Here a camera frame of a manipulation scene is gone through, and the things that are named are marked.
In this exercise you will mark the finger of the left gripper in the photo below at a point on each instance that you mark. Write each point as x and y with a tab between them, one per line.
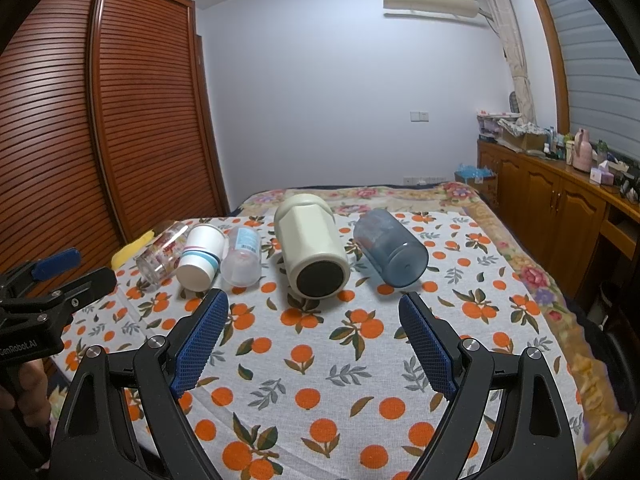
24	277
75	289

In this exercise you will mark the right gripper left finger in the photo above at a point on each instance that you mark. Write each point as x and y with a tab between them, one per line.
95	438

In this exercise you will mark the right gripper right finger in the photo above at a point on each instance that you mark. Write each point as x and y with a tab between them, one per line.
531	438

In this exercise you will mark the cream insulated steel cup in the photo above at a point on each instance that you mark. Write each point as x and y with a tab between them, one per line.
314	256

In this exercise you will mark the white paper cup striped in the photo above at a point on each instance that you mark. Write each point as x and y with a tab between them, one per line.
201	258

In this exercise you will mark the blue translucent plastic cup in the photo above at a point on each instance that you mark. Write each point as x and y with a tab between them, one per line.
394	252

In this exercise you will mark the person's left hand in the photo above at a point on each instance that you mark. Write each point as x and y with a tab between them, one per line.
33	402

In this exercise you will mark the yellow cloth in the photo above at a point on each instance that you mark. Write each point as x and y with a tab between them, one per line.
124	254

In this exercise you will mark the clear glass red print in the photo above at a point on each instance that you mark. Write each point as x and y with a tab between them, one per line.
160	260

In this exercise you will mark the brown louvered wardrobe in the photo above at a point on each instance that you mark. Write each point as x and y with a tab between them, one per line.
105	128

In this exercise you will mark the clear plastic bottle blue label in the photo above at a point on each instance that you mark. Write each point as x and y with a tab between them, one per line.
242	265

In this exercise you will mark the orange print tablecloth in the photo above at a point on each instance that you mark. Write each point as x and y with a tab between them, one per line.
331	389

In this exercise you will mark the wooden sideboard cabinet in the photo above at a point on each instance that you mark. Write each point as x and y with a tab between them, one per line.
569	225

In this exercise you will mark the cardboard box blue contents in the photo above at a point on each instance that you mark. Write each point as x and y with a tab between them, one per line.
482	179

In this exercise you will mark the pink tissue box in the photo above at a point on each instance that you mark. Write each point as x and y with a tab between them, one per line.
601	176

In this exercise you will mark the pink thermos jug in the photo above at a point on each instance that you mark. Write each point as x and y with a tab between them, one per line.
582	151

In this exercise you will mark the clutter pile on cabinet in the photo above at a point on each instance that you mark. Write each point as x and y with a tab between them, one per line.
508	130

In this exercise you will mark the grey window blind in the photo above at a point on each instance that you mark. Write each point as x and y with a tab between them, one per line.
602	84

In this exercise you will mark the beige curtain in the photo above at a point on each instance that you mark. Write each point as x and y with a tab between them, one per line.
505	20

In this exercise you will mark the wall power socket strip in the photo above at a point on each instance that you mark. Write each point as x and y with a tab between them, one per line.
423	181

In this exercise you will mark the white wall switch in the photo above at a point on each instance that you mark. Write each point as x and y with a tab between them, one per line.
419	117

